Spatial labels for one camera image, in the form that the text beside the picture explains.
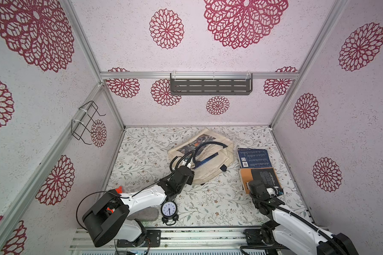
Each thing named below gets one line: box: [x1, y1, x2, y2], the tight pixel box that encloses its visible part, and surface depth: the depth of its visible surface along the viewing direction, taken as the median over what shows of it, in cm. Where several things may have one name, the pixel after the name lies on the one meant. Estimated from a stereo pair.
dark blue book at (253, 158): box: [237, 147, 273, 169], surface depth 99 cm
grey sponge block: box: [126, 206, 160, 222], surface depth 79 cm
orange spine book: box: [239, 167, 282, 194], surface depth 92 cm
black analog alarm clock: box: [160, 200, 179, 226], surface depth 81 cm
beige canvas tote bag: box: [168, 128, 235, 185], surface depth 97 cm
